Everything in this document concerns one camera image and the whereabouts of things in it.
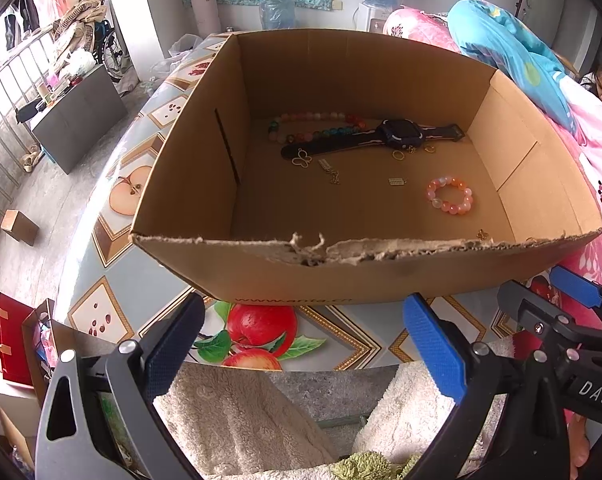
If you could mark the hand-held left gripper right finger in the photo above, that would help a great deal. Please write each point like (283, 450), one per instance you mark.
(433, 350)

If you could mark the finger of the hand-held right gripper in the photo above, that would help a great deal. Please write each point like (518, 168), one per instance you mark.
(523, 305)
(578, 287)

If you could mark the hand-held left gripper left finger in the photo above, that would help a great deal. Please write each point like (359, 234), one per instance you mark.
(176, 355)

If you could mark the brown cardboard box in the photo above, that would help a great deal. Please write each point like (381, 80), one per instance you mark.
(406, 280)

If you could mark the small bronze butterfly charm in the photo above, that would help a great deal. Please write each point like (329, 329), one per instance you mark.
(482, 234)

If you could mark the black smartwatch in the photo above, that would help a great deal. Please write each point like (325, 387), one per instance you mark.
(398, 132)

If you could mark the person's right hand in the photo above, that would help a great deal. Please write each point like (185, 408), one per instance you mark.
(578, 440)

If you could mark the cream fleece garment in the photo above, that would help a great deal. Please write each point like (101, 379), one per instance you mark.
(241, 420)

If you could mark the pink floral blanket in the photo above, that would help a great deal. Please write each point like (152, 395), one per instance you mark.
(588, 160)

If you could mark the green fluffy cloth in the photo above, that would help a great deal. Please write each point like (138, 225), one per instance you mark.
(371, 467)

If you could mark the red paper bag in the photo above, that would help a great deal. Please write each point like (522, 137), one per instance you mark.
(18, 340)

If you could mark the small rectangular pendant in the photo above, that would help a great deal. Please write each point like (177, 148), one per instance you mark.
(397, 181)

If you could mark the gold heart charm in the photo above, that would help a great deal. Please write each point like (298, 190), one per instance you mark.
(426, 149)

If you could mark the small cardboard box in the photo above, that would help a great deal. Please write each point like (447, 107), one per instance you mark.
(20, 227)

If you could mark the silver butterfly charm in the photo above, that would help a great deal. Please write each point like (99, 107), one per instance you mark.
(302, 159)

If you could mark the blue quilt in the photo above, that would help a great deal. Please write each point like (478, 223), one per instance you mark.
(511, 55)

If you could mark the beige slipper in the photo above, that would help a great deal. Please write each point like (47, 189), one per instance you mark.
(31, 157)

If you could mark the grey cabinet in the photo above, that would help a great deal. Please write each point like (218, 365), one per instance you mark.
(81, 120)

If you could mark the clear plastic bag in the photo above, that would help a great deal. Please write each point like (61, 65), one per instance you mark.
(173, 57)

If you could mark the metal window railing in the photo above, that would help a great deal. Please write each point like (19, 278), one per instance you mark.
(1, 110)

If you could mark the white plastic bag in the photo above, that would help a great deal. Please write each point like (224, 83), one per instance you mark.
(80, 64)

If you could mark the wheelchair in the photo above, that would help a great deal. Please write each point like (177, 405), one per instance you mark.
(111, 52)

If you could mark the white water dispenser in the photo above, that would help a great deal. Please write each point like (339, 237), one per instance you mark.
(373, 20)

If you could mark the pile of beige clothes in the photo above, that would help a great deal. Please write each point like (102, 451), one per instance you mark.
(78, 20)

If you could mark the pale paper roll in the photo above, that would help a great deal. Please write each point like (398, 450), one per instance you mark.
(203, 2)

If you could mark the empty clear water bottle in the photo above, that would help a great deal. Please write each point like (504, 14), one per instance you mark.
(278, 12)

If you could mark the hanging dark jacket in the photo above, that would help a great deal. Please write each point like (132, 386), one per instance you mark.
(26, 15)

